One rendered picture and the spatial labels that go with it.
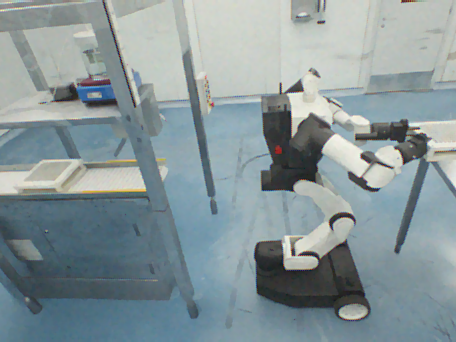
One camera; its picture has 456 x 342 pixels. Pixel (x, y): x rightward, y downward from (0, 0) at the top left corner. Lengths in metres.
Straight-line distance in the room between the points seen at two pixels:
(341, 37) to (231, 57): 1.59
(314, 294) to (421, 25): 4.13
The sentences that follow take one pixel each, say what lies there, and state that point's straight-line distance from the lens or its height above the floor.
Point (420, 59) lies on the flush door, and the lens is 5.35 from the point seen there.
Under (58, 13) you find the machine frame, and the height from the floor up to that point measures 1.73.
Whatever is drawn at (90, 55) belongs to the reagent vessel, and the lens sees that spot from 1.36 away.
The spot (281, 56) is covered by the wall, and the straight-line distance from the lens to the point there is 4.82.
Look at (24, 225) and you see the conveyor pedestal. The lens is 2.08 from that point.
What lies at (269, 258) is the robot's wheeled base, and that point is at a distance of 1.92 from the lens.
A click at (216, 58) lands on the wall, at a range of 4.86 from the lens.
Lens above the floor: 1.79
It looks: 34 degrees down
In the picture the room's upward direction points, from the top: 7 degrees counter-clockwise
